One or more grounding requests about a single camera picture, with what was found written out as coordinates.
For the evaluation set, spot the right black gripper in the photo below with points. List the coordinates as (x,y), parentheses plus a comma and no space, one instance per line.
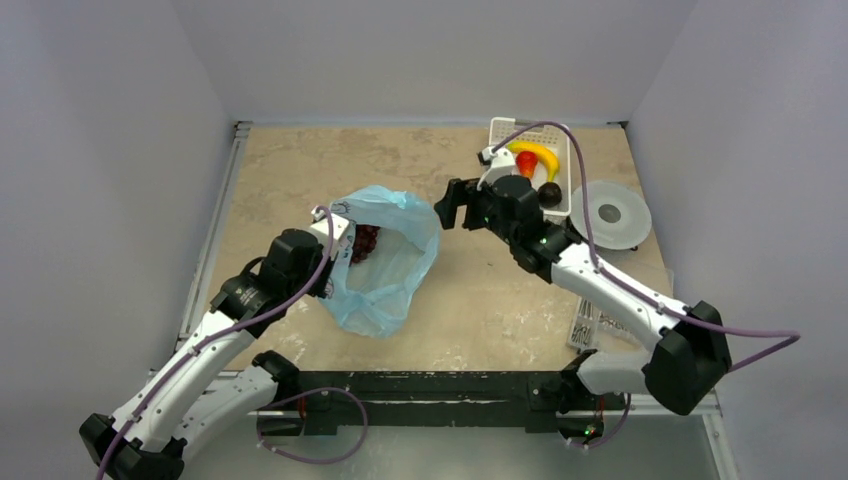
(462,203)

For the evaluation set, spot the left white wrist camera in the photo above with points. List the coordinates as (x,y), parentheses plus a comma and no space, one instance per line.
(331,230)

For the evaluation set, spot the clear plastic bag of parts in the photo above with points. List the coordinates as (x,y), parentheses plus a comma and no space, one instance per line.
(660,280)

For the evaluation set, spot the white plastic basket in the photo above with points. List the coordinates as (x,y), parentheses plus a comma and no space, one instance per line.
(501,128)

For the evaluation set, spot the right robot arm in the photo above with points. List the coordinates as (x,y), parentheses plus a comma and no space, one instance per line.
(685,354)

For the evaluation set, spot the barcode label card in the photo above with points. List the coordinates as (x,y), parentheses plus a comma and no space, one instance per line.
(584,326)

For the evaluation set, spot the red fake pear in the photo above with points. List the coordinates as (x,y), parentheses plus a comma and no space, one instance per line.
(526,163)

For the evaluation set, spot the round white scale disc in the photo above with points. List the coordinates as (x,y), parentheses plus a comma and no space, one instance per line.
(619,217)

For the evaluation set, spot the blue printed plastic bag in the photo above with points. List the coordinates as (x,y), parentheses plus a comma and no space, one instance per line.
(373,298)

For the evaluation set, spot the dark red fake grapes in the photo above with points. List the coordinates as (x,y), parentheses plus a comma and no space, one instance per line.
(365,242)

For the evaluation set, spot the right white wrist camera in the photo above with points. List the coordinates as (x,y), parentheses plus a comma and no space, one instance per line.
(496,163)

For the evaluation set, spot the aluminium frame rail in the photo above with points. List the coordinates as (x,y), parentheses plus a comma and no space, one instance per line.
(197,297)

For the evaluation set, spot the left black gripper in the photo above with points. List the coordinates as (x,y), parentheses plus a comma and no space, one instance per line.
(319,289)

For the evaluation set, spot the dark purple fake plum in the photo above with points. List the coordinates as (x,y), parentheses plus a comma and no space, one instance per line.
(550,195)

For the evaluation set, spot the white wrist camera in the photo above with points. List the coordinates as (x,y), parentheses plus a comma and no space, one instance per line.
(496,163)
(331,230)

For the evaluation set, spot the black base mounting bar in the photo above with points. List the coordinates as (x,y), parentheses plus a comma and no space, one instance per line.
(535,401)

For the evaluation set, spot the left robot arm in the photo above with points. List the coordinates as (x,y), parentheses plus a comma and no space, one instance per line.
(158,429)

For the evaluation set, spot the yellow fake banana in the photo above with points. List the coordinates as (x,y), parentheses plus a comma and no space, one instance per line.
(546,157)

